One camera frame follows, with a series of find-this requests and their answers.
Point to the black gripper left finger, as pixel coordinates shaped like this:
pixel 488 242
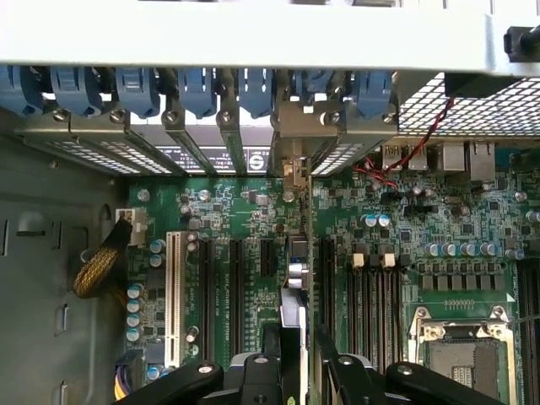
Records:
pixel 261 379

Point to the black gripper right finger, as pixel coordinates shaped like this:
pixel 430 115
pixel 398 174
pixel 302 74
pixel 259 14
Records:
pixel 350 379

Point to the black RAM slot white latch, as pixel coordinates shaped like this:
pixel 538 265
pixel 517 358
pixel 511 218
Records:
pixel 358 304
pixel 386 304

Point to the long black expansion slot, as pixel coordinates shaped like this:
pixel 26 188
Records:
pixel 206 295
pixel 328 287
pixel 235 291

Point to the white PCI expansion slot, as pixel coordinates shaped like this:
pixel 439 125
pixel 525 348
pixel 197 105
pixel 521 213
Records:
pixel 175 295

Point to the short black expansion slot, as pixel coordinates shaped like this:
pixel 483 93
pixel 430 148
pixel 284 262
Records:
pixel 266 257

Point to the black RAM slot pair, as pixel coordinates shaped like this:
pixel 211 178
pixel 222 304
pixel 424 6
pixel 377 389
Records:
pixel 529 329

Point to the perforated metal slot cover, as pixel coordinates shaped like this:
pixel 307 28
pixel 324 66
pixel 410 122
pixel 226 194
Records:
pixel 346 154
pixel 156 152
pixel 190 143
pixel 80 145
pixel 234 145

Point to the blue slot retention clip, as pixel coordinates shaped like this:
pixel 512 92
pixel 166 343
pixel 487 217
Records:
pixel 17 88
pixel 373 95
pixel 257 90
pixel 314 84
pixel 73 90
pixel 137 90
pixel 196 90

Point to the metal CPU socket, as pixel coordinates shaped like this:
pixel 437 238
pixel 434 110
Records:
pixel 464 363

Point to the green motherboard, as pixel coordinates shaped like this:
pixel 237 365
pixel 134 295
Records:
pixel 422 211

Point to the white power connector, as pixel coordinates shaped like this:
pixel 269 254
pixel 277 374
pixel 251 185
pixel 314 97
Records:
pixel 137 225

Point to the metal USB port block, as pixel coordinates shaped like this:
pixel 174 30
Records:
pixel 403 156

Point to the metal ethernet port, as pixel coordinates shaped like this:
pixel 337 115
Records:
pixel 482 160

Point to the grey metal PC case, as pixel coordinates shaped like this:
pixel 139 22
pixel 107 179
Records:
pixel 253 42

